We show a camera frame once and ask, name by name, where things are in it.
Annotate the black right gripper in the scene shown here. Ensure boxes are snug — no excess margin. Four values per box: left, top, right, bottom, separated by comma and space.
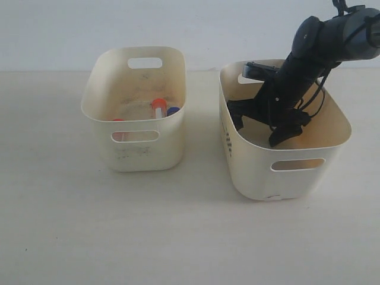
227, 15, 342, 148

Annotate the cream plastic bin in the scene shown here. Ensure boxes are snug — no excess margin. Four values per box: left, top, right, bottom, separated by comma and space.
219, 61, 352, 201
81, 46, 186, 172

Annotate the orange-capped tube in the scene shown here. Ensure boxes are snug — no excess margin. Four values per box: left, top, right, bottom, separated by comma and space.
151, 98, 167, 119
112, 118, 125, 142

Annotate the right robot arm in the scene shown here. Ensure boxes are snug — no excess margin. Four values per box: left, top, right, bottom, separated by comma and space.
227, 6, 379, 147

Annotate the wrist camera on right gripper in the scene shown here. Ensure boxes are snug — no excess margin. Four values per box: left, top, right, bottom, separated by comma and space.
242, 61, 279, 81

